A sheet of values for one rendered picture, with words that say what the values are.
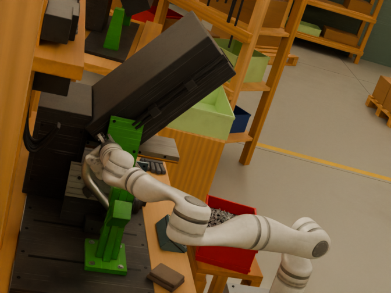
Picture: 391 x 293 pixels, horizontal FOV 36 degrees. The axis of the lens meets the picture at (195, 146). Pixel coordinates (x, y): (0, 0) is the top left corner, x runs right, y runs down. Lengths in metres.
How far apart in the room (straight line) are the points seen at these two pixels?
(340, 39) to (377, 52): 1.04
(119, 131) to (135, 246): 0.39
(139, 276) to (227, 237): 0.48
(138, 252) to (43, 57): 0.77
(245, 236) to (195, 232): 0.15
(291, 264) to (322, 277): 2.30
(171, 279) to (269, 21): 3.19
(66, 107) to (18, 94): 0.81
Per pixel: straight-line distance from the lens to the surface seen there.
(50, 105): 2.06
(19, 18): 1.22
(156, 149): 2.19
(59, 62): 1.55
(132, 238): 2.07
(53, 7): 1.68
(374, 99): 8.44
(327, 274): 4.12
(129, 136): 2.02
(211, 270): 2.23
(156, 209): 2.28
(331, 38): 10.85
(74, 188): 2.06
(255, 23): 4.49
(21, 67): 1.25
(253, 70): 4.86
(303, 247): 1.67
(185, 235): 1.43
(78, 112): 2.05
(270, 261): 3.97
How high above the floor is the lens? 2.03
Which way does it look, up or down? 23 degrees down
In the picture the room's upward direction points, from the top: 17 degrees clockwise
